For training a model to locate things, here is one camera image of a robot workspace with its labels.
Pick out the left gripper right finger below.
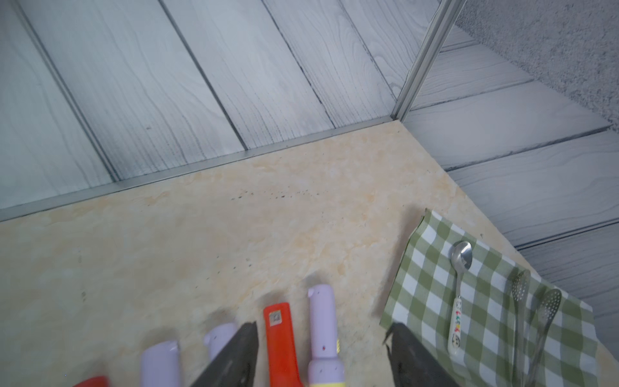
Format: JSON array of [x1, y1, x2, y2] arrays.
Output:
[[383, 322, 459, 387]]

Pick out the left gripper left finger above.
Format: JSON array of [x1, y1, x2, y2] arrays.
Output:
[[192, 322, 259, 387]]

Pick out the purple flashlight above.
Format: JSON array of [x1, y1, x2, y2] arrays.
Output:
[[308, 284, 346, 386], [203, 322, 238, 361], [140, 340, 182, 387]]

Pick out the red flashlight white rim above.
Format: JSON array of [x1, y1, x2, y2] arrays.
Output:
[[264, 303, 303, 387]]

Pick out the red flashlight all red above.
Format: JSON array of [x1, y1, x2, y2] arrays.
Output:
[[74, 376, 110, 387]]

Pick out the green checkered cloth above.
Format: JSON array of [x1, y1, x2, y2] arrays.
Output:
[[380, 210, 598, 386]]

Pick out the metal tongs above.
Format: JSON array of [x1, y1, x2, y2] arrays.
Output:
[[511, 269, 563, 386]]

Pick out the metal spoon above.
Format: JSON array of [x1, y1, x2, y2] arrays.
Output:
[[447, 240, 472, 356]]

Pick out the right aluminium frame post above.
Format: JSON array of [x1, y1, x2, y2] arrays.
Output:
[[391, 0, 466, 121]]

